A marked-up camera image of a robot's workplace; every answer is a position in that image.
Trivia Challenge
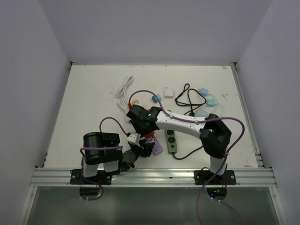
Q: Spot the purple socket adapter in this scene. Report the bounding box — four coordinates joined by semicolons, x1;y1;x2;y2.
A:
146;135;163;156

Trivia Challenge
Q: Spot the red cube socket adapter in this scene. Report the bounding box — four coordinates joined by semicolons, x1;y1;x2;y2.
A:
144;132;155;139

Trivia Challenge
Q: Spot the beige cube socket adapter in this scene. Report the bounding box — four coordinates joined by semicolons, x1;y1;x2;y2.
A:
131;99;141;105

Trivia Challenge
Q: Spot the teal small plug adapter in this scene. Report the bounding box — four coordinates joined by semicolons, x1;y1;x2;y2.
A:
151;94;162;104

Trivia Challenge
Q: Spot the green power strip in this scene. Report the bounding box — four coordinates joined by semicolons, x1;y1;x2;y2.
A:
165;130;178;154

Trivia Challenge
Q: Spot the white charger plug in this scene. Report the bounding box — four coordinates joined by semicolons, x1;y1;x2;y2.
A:
164;87;174;98

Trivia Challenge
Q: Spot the blue charger plug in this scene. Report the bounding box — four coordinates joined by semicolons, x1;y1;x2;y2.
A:
198;88;209;97

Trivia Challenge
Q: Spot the teal charger plug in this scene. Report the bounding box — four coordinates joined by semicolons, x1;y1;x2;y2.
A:
206;98;217;107

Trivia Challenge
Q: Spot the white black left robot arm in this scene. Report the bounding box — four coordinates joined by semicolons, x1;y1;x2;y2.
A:
80;132;155;184

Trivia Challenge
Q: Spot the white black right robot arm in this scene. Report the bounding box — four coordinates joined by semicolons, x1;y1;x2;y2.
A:
127;105;232;184

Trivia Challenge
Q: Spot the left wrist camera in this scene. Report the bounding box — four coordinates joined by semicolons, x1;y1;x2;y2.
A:
127;132;141;144

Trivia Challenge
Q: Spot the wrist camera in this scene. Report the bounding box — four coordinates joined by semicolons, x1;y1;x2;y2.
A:
128;99;143;109
127;132;141;144

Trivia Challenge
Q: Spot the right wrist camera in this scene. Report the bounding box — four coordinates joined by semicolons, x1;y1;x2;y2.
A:
128;99;143;109

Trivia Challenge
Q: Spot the white bundled cable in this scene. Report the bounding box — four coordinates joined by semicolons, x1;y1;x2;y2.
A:
114;75;135;122

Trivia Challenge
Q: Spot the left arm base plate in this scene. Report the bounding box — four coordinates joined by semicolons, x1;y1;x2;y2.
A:
69;169;112;185

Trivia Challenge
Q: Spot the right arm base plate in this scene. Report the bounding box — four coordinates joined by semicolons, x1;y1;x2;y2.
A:
194;169;237;185

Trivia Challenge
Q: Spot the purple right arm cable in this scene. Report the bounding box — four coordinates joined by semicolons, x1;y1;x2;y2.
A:
128;90;246;225

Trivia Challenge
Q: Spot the aluminium rail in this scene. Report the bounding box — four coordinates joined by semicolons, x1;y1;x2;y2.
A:
30;168;277;188

